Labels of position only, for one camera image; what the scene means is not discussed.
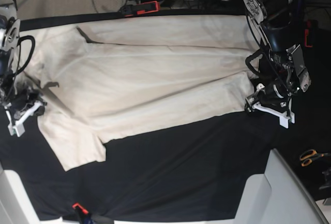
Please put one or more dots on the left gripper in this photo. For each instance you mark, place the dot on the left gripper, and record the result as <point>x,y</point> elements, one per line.
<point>274,94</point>

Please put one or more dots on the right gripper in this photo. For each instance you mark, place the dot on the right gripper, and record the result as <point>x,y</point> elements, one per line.
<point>23,101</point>

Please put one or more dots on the cream white T-shirt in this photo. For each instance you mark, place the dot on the cream white T-shirt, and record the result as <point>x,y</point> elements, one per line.
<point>108,80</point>

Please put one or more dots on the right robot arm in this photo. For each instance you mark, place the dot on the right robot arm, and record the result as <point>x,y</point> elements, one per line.
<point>10,42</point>

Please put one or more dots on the black table cloth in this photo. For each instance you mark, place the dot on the black table cloth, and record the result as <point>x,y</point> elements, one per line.
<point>191,172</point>

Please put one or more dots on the white base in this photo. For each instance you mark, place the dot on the white base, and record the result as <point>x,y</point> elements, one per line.
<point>16,207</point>
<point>277,196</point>

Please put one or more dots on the black device right edge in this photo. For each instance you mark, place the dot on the black device right edge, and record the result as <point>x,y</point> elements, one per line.
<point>327,184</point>

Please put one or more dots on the orange black clamp right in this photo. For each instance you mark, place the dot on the orange black clamp right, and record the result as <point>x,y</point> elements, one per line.
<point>310,29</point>

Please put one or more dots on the orange black clamp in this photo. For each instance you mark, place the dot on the orange black clamp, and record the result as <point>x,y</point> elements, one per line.
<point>140,9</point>
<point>310,29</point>
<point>85,217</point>

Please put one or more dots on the orange black clamp bottom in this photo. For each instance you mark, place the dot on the orange black clamp bottom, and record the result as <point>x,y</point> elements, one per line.
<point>85,217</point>

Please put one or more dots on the orange black clamp top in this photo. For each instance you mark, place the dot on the orange black clamp top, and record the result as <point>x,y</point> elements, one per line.
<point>140,9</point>

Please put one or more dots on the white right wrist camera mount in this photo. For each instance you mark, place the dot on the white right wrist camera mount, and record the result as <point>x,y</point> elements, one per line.
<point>16,124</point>

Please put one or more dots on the orange handled scissors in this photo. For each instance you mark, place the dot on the orange handled scissors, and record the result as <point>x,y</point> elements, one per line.
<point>309,156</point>

